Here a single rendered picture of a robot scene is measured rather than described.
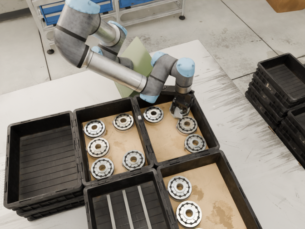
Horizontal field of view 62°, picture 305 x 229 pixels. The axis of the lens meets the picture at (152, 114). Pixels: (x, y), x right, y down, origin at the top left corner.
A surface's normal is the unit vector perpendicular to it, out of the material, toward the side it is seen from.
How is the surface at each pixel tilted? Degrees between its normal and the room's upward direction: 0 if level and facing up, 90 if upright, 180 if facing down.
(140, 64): 44
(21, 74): 0
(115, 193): 0
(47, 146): 0
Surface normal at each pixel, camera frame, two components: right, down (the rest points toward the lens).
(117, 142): -0.01, -0.58
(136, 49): -0.64, -0.19
